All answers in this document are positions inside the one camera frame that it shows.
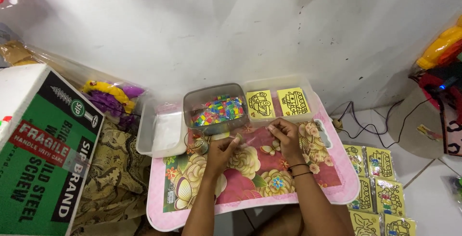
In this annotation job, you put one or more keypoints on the person's left hand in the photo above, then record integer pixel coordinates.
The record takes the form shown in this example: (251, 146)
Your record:
(218, 156)

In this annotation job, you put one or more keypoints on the person's right hand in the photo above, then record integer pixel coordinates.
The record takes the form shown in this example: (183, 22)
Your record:
(290, 140)

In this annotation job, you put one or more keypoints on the small clear plastic bag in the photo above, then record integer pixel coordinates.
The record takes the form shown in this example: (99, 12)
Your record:
(252, 140)

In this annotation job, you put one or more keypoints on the small glass jar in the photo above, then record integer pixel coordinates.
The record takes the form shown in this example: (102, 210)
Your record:
(197, 145)

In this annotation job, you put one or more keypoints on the yellow tank outline card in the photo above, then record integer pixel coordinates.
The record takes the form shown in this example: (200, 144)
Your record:
(293, 101)

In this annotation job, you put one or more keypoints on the pink floral lap table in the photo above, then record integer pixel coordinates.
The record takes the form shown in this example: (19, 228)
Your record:
(252, 182)

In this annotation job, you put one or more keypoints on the heap of coloured small pieces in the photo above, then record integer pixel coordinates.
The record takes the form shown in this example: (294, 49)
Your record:
(218, 111)

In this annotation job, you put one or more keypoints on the yellow car outline card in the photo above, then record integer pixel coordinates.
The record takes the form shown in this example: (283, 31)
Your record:
(260, 104)

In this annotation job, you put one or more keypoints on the small beige plug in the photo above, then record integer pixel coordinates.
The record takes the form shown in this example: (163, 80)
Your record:
(337, 122)

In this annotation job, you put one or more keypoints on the stack of clear white bags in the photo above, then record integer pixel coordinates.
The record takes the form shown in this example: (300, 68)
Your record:
(168, 131)

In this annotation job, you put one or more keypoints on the clear plastic card container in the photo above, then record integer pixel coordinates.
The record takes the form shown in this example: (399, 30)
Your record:
(306, 84)

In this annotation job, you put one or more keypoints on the grey clear plastic container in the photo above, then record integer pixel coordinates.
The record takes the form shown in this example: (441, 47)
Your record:
(196, 99)

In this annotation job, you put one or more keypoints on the clear container with white lid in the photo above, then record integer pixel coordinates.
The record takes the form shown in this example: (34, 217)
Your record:
(144, 135)

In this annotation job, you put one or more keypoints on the person's leg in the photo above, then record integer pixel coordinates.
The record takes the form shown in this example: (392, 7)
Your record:
(281, 221)

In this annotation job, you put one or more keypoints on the group of packed yellow cards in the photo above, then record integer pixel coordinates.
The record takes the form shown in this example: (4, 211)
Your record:
(382, 192)

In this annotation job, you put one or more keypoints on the brown patterned batik cloth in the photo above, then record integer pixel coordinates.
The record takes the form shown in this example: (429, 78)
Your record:
(112, 178)

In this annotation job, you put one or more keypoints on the round beige board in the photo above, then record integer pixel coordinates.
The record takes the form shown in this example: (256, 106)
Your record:
(411, 120)

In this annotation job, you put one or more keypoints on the bag of purple yellow toys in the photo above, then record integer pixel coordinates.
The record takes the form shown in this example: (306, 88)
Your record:
(108, 97)

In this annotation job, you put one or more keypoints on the pink white printed board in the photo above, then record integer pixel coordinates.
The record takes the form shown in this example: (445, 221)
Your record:
(453, 135)

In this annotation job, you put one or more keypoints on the red black toy device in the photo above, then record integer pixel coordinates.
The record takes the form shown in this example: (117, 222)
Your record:
(444, 81)

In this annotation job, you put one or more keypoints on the small clear bag of toys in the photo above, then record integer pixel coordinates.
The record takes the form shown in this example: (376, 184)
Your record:
(455, 189)

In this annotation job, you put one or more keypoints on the yellow plastic toy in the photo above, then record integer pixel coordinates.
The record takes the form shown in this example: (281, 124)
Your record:
(438, 48)

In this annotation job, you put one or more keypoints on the green white cardboard box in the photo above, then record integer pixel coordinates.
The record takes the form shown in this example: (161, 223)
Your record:
(43, 149)

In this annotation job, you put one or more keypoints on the large clear plastic bag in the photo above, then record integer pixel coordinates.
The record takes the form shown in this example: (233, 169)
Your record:
(18, 53)

